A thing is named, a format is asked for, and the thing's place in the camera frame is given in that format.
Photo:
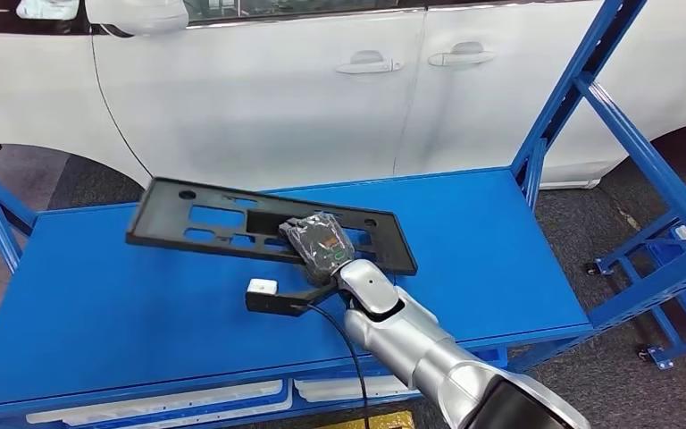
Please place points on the black camera bracket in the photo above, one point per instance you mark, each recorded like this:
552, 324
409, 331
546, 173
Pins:
272, 303

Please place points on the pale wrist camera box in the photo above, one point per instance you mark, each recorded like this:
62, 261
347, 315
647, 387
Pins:
261, 286

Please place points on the black caster wheel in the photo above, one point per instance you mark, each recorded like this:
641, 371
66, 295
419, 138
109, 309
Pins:
593, 269
655, 358

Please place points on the white car side mirror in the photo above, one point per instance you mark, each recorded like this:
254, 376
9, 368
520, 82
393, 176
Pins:
136, 15

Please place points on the white car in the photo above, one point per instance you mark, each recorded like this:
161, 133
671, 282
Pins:
260, 118

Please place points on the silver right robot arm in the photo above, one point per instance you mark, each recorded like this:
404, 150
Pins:
426, 349

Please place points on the black plastic panel part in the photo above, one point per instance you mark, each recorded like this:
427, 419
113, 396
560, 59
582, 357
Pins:
165, 228

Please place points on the blue steel shelf rack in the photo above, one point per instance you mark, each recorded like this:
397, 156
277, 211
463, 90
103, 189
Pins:
201, 308

